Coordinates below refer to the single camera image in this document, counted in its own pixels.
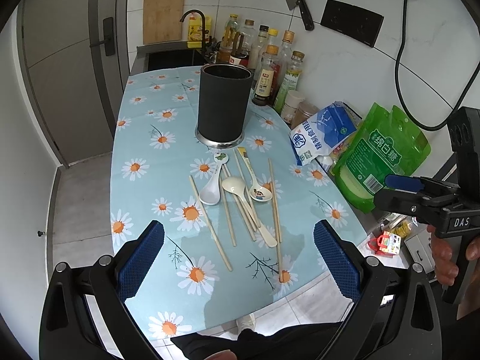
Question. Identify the plain cream spoon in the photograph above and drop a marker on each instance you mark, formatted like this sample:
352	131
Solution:
237	187

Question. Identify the white blue salt bag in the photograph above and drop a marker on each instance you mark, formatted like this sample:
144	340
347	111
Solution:
322	133

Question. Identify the yellow oil bottle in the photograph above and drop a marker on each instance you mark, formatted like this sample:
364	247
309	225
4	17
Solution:
197	31

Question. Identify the black faucet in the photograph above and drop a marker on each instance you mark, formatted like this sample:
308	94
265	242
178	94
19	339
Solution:
185	17

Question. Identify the grey door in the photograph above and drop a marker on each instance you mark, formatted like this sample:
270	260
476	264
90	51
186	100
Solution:
75	91

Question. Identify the amber oil bottle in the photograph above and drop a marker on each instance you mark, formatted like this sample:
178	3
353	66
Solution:
226	44

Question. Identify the green label vinegar bottle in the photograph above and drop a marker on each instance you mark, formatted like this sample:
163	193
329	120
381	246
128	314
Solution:
294	69

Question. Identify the black door handle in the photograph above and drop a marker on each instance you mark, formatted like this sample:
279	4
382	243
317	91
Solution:
108	37

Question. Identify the brown spice jar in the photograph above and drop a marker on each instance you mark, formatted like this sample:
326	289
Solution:
303	112

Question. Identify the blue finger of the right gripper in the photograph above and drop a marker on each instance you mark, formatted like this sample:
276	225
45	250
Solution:
415	204
403	183

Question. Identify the blue daisy tablecloth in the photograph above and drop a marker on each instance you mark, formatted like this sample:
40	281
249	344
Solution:
238	223

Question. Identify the black cylindrical utensil holder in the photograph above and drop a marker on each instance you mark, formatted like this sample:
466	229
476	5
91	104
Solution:
224	92

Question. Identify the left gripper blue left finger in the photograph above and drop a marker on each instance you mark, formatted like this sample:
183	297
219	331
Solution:
136	258

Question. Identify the person's right hand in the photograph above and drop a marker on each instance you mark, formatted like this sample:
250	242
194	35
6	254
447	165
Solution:
445	269

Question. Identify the red toy package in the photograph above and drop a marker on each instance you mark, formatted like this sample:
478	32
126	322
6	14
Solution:
386	244

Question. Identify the clear bottle black cap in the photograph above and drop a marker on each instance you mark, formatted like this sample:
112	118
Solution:
257	46

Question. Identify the black sink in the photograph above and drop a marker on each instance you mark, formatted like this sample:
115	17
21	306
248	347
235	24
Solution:
166	55

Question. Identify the green sugar bag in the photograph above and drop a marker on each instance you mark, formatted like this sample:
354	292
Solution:
387	142

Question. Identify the clear bottle yellow cap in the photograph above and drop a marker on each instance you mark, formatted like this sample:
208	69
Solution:
272	39

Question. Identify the white lidded spice jar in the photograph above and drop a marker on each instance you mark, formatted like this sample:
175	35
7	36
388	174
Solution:
292	101

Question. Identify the wooden cutting board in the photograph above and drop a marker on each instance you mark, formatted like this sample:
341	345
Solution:
161	21

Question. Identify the white spoon green dinosaur handle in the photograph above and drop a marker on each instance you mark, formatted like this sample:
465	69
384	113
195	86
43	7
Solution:
210	193

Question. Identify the red label sauce bottle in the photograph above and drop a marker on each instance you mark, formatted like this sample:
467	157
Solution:
239	54

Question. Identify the tall clear bottle gold cap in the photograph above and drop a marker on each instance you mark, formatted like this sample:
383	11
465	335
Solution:
248	32

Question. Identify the black wall panel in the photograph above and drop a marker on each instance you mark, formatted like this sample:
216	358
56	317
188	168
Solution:
352	21

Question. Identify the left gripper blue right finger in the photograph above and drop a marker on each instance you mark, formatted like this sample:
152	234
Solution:
342	259

